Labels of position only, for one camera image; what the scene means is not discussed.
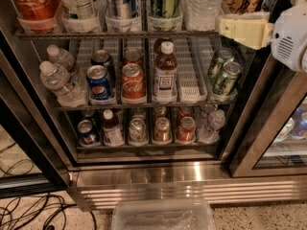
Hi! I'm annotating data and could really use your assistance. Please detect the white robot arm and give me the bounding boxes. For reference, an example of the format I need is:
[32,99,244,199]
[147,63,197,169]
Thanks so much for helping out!
[216,3,307,72]

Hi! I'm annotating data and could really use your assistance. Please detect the rear green can middle shelf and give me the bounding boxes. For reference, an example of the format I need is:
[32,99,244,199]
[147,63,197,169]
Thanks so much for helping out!
[207,47,234,84]

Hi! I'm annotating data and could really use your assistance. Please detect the front green can middle shelf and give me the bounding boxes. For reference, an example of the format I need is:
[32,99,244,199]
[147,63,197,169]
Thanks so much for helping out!
[213,61,242,96]

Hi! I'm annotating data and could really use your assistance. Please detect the clear water bottle top shelf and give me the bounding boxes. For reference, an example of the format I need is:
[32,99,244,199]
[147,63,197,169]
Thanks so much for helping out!
[188,0,224,31]

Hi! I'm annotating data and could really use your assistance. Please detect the empty white shelf tray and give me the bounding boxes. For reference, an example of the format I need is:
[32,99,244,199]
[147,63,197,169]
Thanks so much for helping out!
[175,38,207,103]

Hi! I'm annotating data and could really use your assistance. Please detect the right glass fridge door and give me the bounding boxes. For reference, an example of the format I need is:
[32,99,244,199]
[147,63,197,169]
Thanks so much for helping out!
[226,53,307,177]

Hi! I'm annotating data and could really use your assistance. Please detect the glass fridge door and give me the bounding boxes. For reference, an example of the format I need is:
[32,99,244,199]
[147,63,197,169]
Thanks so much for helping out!
[0,37,69,199]
[226,53,307,177]

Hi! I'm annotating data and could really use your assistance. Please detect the water bottle bottom shelf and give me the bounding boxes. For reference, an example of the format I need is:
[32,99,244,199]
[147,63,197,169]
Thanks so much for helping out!
[199,109,225,144]

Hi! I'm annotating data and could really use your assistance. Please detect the red can bottom shelf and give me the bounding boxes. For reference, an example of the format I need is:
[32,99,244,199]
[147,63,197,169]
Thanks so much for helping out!
[177,116,196,142]

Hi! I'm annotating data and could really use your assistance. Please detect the rear red Coca-Cola can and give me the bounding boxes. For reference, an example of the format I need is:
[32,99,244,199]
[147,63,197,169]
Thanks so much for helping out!
[123,49,143,67]

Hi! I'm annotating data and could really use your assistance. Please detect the front red Coca-Cola can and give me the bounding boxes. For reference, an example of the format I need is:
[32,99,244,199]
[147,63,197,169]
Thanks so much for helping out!
[122,63,146,100]

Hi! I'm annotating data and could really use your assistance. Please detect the silver blue can top shelf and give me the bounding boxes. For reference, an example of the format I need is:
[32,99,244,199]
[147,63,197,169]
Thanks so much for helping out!
[106,0,137,19]

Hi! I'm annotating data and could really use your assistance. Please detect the tan can bottom shelf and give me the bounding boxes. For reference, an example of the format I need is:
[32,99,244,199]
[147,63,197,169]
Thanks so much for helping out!
[153,117,171,142]

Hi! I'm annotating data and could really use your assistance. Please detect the white green can bottom shelf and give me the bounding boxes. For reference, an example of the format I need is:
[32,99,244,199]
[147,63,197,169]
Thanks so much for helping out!
[129,118,146,142]

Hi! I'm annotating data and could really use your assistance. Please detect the white green can shelf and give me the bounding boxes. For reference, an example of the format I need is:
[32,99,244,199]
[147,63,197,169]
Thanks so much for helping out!
[129,118,146,142]
[62,0,96,20]

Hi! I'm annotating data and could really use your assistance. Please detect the rear dark Pepsi can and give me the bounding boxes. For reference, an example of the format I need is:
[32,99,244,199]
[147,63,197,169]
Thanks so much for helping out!
[91,49,116,87]

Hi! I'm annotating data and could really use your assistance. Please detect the stainless steel fridge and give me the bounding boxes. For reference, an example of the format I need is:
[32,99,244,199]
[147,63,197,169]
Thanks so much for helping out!
[1,0,307,210]

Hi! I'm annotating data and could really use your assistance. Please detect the front blue Pepsi can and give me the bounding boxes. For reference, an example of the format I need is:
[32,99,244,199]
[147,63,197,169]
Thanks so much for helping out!
[86,65,113,100]

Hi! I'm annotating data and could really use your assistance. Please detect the tea bottle bottom shelf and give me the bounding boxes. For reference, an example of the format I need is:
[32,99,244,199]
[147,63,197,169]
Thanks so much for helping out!
[102,109,124,147]

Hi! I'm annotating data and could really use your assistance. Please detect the white green can top shelf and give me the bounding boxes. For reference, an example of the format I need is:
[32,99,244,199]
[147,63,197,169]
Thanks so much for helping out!
[62,0,96,20]

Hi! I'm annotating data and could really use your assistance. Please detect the blue Pepsi can bottom shelf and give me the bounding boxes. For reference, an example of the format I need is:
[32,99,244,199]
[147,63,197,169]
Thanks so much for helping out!
[77,120,100,145]

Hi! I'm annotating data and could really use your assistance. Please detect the rear water bottle middle shelf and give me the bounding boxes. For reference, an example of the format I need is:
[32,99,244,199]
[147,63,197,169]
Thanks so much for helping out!
[46,44,83,81]

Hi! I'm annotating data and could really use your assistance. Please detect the front water bottle middle shelf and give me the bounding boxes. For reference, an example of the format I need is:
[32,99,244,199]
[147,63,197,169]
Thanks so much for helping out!
[39,61,87,107]

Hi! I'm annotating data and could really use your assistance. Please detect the red Coca-Cola can top shelf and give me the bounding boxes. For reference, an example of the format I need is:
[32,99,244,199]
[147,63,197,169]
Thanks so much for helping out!
[13,0,59,33]

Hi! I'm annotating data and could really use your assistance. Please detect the left glass fridge door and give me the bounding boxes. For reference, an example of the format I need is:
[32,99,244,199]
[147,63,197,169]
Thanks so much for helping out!
[0,37,69,199]

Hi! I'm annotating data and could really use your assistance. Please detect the cans behind right door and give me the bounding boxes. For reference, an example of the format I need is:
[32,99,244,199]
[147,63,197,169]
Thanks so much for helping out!
[274,108,307,142]

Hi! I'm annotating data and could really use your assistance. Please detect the front iced tea bottle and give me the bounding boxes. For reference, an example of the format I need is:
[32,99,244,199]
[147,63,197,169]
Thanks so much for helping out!
[153,41,177,99]

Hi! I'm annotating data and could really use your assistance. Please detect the clear plastic bin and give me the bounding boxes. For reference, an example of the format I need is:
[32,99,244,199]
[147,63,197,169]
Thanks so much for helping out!
[111,198,216,230]

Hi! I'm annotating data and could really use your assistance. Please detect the black floor cables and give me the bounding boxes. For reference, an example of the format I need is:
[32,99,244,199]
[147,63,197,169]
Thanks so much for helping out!
[0,141,98,230]

